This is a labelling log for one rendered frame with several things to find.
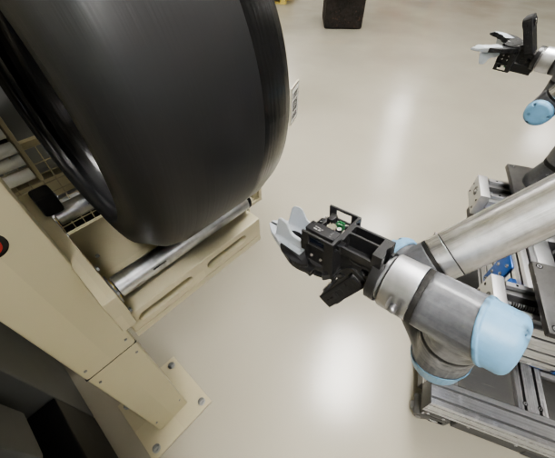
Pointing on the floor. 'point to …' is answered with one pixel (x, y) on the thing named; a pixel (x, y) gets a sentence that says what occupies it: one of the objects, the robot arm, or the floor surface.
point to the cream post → (57, 303)
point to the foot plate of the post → (153, 443)
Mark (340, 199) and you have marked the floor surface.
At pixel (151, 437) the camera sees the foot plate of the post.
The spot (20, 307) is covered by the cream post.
